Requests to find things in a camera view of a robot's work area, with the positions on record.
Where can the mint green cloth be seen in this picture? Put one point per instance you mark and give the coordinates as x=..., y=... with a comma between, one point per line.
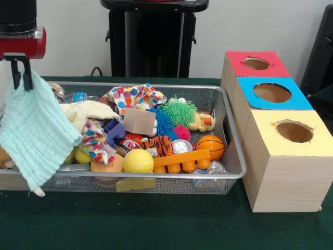
x=33, y=130

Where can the beige cardboard block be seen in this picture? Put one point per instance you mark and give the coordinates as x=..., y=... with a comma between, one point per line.
x=139, y=121

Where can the cream white cloth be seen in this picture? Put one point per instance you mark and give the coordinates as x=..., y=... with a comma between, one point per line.
x=88, y=109

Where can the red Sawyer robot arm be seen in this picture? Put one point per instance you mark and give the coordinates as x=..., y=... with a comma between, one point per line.
x=15, y=13

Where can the dark green side tablecloth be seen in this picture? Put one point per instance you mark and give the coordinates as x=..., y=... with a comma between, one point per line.
x=325, y=95

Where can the green spiky ball toy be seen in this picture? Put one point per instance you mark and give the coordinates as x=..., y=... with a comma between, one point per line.
x=179, y=110

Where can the orange toy basketball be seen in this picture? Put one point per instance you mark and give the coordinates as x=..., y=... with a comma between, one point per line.
x=210, y=145

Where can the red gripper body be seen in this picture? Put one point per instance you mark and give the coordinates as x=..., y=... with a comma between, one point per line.
x=36, y=48

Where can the yellow duck plush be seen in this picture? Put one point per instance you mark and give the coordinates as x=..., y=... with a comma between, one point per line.
x=201, y=122

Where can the wooden three-hole box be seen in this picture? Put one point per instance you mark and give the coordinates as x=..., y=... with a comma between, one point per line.
x=286, y=182

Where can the black upright panel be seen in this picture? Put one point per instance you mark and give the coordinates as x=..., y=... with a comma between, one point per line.
x=320, y=52

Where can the orange toy block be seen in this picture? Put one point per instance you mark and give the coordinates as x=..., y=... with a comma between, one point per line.
x=182, y=157

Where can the polka dot cloth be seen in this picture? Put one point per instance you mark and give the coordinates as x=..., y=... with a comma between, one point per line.
x=130, y=96

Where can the silver mesh bin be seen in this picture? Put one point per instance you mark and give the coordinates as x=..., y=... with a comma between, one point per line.
x=226, y=117

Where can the yellow ball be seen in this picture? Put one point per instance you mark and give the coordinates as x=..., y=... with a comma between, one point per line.
x=138, y=161

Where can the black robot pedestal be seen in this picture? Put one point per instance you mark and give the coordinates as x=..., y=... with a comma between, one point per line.
x=145, y=47

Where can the tiger plush toy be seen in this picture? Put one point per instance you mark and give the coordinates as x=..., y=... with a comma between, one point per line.
x=160, y=145

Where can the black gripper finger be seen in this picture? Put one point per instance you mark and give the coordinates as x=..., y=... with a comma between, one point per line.
x=28, y=75
x=16, y=75

